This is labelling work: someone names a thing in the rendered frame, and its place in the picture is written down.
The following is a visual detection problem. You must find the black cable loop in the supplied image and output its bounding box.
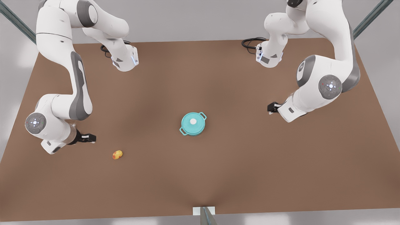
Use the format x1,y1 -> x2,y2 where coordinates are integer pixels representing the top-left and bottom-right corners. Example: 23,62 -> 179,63
100,41 -> 132,58
242,37 -> 267,55

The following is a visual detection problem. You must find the teal pot lid white knob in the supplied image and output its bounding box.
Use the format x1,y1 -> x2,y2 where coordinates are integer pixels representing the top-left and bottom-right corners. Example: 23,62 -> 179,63
182,112 -> 206,133

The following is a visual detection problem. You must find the teal pot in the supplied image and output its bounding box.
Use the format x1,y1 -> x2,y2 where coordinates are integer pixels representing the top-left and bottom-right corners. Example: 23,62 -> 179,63
179,112 -> 207,137

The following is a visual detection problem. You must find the silver frame post with foot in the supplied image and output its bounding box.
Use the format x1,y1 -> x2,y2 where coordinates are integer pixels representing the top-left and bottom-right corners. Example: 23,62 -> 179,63
192,206 -> 218,225

